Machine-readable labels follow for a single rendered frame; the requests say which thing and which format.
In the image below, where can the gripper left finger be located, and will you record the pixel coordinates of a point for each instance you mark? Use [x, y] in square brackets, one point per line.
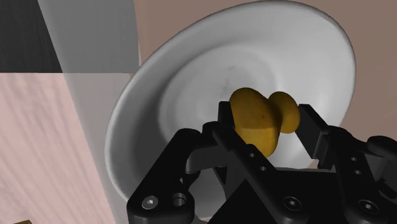
[231, 145]

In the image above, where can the white plate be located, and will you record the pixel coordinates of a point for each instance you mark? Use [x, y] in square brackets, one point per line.
[217, 62]

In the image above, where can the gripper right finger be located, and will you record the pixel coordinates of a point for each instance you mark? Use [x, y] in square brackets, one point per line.
[347, 145]

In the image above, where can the yellow potato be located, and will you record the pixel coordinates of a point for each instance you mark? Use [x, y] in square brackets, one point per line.
[259, 122]

